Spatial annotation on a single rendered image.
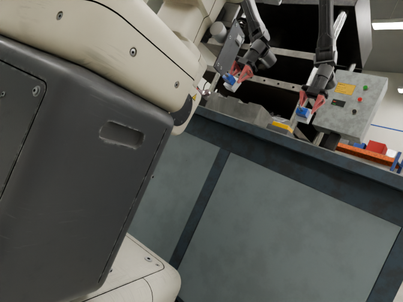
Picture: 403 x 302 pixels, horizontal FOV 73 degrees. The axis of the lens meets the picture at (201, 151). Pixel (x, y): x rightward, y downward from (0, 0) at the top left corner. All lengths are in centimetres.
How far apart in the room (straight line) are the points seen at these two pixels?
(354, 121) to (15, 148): 178
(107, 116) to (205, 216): 77
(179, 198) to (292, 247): 50
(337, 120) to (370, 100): 21
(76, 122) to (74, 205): 13
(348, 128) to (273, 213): 106
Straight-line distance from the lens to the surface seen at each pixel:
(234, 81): 121
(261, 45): 128
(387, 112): 830
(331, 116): 195
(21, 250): 45
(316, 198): 96
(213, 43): 258
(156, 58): 45
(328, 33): 129
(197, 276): 115
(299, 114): 116
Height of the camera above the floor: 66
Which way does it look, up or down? 2 degrees down
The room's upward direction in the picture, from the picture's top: 24 degrees clockwise
